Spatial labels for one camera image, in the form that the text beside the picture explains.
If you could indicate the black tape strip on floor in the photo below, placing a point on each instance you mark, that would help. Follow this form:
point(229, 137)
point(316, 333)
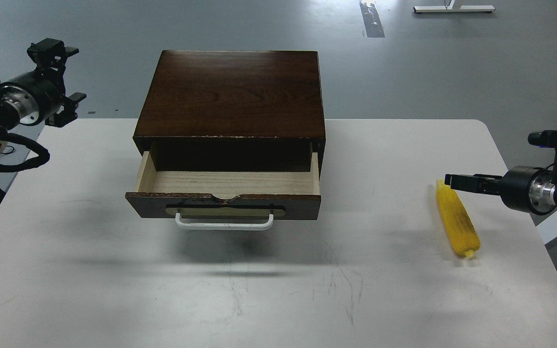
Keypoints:
point(371, 19)

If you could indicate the yellow corn cob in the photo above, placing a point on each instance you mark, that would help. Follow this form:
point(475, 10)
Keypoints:
point(459, 228)

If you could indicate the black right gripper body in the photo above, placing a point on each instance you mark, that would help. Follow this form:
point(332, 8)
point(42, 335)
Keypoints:
point(529, 189)

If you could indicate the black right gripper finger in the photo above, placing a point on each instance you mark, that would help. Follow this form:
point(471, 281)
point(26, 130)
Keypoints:
point(477, 183)

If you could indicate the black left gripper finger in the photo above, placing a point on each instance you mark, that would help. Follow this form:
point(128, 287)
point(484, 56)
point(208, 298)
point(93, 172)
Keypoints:
point(68, 113)
point(50, 54)

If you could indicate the wooden drawer with white handle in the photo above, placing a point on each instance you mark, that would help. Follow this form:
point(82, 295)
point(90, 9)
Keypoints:
point(226, 201)

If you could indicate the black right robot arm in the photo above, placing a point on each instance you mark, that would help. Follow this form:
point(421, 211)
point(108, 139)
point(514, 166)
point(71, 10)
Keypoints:
point(543, 139)

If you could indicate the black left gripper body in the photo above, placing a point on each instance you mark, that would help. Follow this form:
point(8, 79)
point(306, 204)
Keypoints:
point(35, 96)

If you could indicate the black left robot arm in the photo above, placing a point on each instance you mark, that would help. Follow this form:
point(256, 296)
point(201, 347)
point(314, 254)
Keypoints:
point(6, 137)

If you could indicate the white table leg base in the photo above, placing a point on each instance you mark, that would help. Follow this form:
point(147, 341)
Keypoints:
point(454, 6)

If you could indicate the dark wooden drawer cabinet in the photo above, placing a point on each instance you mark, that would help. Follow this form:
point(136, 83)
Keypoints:
point(234, 111)

